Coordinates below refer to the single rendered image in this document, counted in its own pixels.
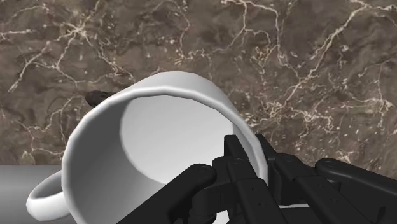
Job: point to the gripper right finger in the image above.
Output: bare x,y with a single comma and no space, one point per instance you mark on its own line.
325,192

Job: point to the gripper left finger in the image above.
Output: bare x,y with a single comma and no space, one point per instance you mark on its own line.
198,192

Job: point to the white mug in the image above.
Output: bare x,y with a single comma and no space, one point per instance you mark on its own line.
124,149

